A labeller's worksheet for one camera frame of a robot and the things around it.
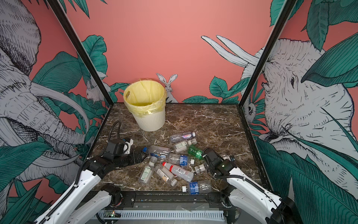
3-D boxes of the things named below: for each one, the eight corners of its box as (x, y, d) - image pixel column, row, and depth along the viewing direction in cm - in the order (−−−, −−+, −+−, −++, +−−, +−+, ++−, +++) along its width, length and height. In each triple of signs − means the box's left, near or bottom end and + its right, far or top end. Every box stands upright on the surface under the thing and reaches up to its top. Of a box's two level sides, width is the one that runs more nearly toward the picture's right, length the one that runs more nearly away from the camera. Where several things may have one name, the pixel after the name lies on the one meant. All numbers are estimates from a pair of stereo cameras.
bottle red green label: (196, 175, 85) (197, 171, 79) (194, 170, 87) (195, 166, 81) (204, 172, 86) (206, 168, 81) (202, 167, 88) (203, 163, 83)
